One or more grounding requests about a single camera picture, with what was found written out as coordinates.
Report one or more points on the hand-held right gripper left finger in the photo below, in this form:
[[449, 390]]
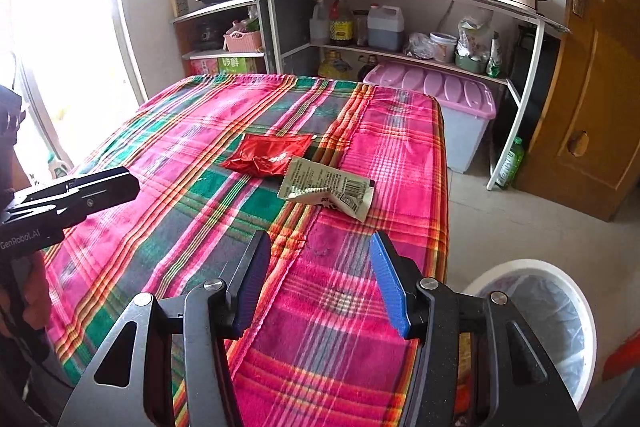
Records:
[[252, 287]]

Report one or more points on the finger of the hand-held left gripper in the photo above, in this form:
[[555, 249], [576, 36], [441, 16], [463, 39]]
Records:
[[100, 184], [50, 218]]

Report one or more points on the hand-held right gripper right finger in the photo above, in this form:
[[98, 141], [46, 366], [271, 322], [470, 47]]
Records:
[[392, 287]]

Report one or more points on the beige printed snack wrapper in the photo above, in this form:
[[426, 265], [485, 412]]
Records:
[[320, 184]]

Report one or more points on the red snack wrapper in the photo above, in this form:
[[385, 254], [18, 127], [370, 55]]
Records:
[[260, 154]]

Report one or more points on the white round trash bin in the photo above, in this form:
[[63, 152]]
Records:
[[530, 267]]

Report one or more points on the person's left hand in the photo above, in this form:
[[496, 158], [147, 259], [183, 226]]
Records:
[[40, 292]]

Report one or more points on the pink green plaid tablecloth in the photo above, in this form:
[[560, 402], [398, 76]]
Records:
[[325, 332]]

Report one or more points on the window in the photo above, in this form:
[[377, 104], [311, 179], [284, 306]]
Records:
[[75, 32]]

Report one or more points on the translucent grey bin liner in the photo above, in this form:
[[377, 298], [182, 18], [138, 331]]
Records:
[[550, 322]]

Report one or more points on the green plastic bottle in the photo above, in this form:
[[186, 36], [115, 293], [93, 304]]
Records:
[[510, 164]]

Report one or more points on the green red cardboard box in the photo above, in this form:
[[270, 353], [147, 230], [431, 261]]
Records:
[[225, 67]]

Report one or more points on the dark cooking pot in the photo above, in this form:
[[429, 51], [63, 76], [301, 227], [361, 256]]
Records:
[[208, 37]]

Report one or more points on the pink woven basket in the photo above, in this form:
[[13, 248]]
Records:
[[242, 42]]

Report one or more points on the small white shelf rack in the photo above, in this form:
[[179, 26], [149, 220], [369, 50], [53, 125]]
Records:
[[210, 13]]

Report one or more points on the pink lid storage box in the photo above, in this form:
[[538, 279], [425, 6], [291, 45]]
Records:
[[440, 87]]

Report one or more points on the large yellow oil bottle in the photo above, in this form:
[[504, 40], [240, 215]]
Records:
[[334, 66]]

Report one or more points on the green bowl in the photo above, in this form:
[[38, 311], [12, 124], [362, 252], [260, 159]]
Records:
[[470, 66]]

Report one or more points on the clear plastic food bag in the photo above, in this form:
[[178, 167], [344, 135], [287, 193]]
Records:
[[419, 47]]

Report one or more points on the white lidded tub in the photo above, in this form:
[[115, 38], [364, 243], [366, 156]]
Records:
[[443, 48]]

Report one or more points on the green white sachet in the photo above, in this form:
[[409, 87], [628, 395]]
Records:
[[494, 59]]

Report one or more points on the white jug of dark liquid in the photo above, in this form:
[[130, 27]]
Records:
[[385, 32]]

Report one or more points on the yellow label oil bottle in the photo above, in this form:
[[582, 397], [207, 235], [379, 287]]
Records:
[[341, 27]]

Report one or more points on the white food packet bag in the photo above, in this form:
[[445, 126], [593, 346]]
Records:
[[475, 34]]

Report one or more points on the clear plastic bottle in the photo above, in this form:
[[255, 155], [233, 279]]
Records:
[[319, 27]]

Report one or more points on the wooden door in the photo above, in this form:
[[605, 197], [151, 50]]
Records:
[[600, 107]]

